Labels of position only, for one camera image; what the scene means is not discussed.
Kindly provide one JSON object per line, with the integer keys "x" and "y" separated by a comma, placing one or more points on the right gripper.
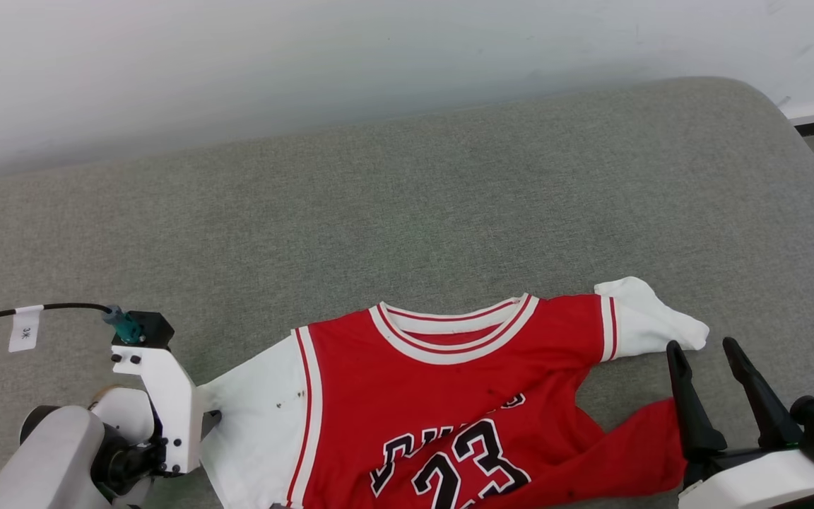
{"x": 704, "y": 468}

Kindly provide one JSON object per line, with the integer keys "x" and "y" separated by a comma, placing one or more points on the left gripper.
{"x": 121, "y": 459}

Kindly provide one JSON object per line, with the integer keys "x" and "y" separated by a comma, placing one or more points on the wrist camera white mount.
{"x": 767, "y": 484}
{"x": 167, "y": 396}

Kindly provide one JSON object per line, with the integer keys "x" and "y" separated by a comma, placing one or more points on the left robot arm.
{"x": 46, "y": 466}

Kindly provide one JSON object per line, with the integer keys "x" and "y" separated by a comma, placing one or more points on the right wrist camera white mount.
{"x": 767, "y": 484}

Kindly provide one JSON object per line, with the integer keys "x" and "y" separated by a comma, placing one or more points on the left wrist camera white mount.
{"x": 167, "y": 396}

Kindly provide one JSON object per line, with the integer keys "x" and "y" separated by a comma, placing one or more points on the red and white basketball jersey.
{"x": 435, "y": 410}

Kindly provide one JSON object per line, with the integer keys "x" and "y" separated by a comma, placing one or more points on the grey fabric sofa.
{"x": 407, "y": 212}

